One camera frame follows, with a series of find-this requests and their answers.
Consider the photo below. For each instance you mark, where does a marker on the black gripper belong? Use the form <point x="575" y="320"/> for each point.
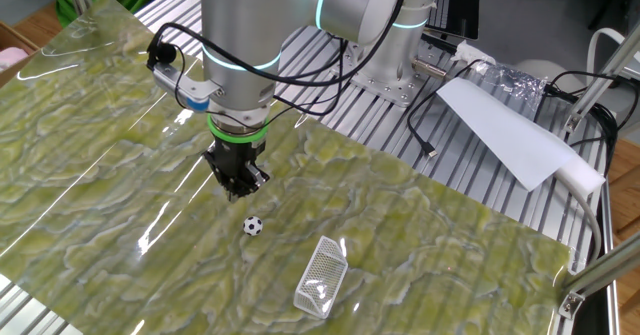
<point x="237" y="152"/>

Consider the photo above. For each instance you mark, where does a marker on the black and white soccer ball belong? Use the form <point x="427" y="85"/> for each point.
<point x="253" y="225"/>

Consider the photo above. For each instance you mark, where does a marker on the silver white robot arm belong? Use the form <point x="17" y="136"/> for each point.
<point x="240" y="35"/>

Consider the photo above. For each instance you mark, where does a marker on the white mesh miniature goal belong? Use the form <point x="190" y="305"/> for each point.
<point x="320" y="275"/>

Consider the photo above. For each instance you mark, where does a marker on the green marble pattern mat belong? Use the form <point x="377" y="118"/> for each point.
<point x="100" y="150"/>

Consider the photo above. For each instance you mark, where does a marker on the pink soft item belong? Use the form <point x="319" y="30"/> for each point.
<point x="10" y="57"/>

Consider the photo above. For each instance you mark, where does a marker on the white cloth wad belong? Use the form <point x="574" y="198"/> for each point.
<point x="467" y="51"/>

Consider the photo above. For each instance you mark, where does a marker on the brown cardboard box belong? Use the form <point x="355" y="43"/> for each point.
<point x="15" y="37"/>

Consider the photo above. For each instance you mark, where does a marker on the white paper sheet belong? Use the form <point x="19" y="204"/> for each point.
<point x="500" y="130"/>

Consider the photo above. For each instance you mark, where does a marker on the black laptop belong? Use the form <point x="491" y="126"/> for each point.
<point x="465" y="5"/>

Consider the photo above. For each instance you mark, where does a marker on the clear plastic bag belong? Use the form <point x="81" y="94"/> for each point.
<point x="515" y="82"/>

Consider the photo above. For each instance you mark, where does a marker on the white foam block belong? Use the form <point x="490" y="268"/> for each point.
<point x="585" y="175"/>

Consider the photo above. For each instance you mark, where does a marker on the white curved tube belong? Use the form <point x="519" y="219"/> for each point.
<point x="595" y="45"/>

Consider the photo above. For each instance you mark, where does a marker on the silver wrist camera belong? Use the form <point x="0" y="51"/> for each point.
<point x="175" y="82"/>

